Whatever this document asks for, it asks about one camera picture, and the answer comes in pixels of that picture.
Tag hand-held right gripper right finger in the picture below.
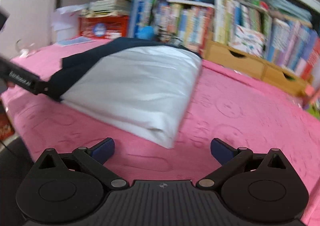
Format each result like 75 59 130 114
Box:
196 138 292 190

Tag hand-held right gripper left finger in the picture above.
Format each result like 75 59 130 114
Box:
32 137 130 191

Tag white and navy jacket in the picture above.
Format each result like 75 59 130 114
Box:
49 37 203 149

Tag pink bed blanket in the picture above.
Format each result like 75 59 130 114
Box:
0 38 320 226

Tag red box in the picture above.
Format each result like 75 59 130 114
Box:
0 113 15 141

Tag light blue paper sheet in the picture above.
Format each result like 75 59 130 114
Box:
56 37 95 47

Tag loose white paper sheets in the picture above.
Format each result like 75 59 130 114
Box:
51 5 85 44

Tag wooden drawer organizer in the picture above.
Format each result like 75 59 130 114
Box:
201 40 313 96

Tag large red plastic crate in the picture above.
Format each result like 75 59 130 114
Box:
79 15 129 40

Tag pink dollhouse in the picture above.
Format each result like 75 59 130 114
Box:
301 83 320 116

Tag white printed cardboard box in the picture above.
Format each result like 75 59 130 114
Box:
231 25 265 56

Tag stack of paper booklets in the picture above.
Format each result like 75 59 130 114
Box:
85 0 133 18

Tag blue plush ball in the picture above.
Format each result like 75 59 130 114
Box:
136 26 155 40

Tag row of purple-spined books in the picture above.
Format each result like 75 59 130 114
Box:
265 16 320 81

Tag row of colourful picture books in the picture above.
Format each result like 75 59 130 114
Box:
152 0 215 51

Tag row of green-spined books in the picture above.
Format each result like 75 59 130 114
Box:
212 0 273 44

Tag row of tall blue books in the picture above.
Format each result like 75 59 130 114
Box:
127 0 160 39

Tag folded light blue cloths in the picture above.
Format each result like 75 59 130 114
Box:
269 0 313 23

